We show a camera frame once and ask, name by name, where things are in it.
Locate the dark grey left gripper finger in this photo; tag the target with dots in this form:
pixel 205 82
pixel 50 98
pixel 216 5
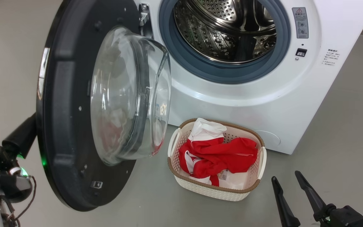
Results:
pixel 20 138

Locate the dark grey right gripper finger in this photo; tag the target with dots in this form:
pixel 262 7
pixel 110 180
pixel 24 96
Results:
pixel 314 198
pixel 284 208

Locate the dark grey round glass door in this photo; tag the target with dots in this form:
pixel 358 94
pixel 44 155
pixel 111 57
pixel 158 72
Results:
pixel 65 126

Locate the red garment with white stripe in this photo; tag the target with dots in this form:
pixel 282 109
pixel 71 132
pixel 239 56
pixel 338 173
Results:
pixel 222 154

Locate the cream perforated laundry basket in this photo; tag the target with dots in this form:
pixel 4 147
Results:
pixel 213 192

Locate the white washing machine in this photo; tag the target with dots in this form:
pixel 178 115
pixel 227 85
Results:
pixel 263 104

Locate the black door latch slot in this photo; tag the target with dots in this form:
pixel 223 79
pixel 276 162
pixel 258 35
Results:
pixel 301 52

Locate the metal door hinge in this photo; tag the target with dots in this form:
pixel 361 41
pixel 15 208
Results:
pixel 143 15

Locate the blue-grey rubber door gasket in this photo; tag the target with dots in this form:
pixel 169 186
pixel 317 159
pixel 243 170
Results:
pixel 181 56

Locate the paper product label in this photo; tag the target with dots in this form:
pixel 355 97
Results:
pixel 223 175

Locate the round white filter cover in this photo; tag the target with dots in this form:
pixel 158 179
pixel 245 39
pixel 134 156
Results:
pixel 268 138

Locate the printed text label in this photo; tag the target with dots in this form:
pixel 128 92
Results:
pixel 331 56

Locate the grey warning sticker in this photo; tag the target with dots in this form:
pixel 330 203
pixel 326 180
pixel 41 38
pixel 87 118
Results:
pixel 300 22

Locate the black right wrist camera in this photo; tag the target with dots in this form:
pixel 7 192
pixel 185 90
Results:
pixel 348 217

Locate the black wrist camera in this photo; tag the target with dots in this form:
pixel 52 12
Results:
pixel 348 217
pixel 16 187

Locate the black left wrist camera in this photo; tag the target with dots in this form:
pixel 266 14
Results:
pixel 16 187

